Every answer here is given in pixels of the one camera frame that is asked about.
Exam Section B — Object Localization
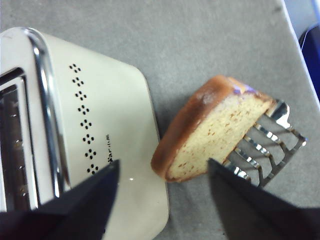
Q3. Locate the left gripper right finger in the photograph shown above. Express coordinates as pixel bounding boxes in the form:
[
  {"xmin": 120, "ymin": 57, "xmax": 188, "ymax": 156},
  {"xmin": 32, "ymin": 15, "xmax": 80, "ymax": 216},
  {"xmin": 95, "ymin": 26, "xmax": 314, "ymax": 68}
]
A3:
[{"xmin": 207, "ymin": 157, "xmax": 320, "ymax": 240}]

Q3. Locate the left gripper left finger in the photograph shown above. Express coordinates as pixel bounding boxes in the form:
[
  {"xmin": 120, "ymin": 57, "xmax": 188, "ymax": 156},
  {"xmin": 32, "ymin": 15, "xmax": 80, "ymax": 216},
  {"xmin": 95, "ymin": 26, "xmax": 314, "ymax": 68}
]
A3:
[{"xmin": 0, "ymin": 159, "xmax": 121, "ymax": 240}]

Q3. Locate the slice of bread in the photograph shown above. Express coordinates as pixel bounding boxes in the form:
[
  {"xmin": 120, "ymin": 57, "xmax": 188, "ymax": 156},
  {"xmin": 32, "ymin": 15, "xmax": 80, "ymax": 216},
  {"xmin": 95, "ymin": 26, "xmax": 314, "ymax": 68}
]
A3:
[{"xmin": 150, "ymin": 74, "xmax": 276, "ymax": 183}]

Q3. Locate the shiny steel toast rack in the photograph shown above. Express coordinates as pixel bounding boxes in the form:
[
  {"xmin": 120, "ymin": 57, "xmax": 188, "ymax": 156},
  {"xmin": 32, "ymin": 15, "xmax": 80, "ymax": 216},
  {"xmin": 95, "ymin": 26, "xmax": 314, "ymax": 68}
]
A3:
[{"xmin": 223, "ymin": 99, "xmax": 308, "ymax": 188}]

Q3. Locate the cream toaster with chrome top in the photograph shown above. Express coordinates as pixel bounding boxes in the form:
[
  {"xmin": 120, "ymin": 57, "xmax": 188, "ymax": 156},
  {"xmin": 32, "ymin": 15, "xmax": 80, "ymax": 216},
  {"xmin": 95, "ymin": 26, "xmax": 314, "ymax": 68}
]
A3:
[{"xmin": 0, "ymin": 26, "xmax": 171, "ymax": 240}]

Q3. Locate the dark blue object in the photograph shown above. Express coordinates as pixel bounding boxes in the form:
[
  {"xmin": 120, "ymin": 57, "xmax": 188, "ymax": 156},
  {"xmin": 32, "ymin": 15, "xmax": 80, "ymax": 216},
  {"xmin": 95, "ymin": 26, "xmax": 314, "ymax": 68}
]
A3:
[{"xmin": 298, "ymin": 21, "xmax": 320, "ymax": 101}]

